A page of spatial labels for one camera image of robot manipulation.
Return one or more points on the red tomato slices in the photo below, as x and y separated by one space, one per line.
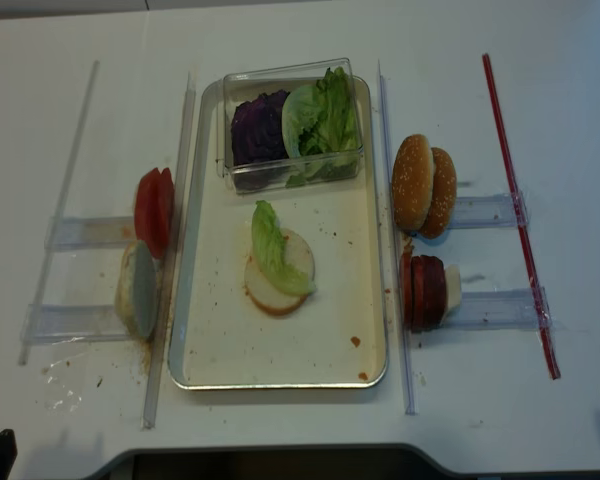
153 210

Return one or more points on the lettuce leaf on bread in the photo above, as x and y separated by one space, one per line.
269 247

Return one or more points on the white bread slice on tray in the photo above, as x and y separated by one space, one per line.
267 297

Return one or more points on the green lettuce in box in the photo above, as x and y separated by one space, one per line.
320 119

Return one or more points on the brown meat patties stack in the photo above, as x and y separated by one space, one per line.
424 292

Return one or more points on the clear tomato channel holder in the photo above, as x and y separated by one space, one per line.
65 234

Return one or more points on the clear bread channel holder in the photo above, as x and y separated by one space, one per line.
49 324

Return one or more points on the cream metal tray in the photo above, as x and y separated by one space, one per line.
220 339

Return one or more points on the purple cabbage leaves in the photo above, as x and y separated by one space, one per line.
256 130

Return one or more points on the clear plastic vegetable box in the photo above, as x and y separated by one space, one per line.
247 86

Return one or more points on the front sesame bun top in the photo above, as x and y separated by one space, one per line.
412 182

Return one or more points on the sesame bun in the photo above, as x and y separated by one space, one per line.
412 182
443 195

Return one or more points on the rear sesame bun top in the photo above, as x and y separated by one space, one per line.
443 195

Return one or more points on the white patty pusher block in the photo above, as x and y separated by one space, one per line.
453 290

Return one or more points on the clear patty channel holder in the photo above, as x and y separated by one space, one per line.
518 309

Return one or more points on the clear bun channel holder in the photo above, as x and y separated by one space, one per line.
494 211

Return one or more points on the clear rail left of tray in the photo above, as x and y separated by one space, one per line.
169 264

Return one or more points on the clear rail of tray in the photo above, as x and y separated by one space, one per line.
410 405
169 264

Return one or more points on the clear rail right of tray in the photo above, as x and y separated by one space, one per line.
410 405

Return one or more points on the clear rail far left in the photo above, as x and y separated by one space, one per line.
57 216

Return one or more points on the red plastic rail strip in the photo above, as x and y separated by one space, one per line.
541 306

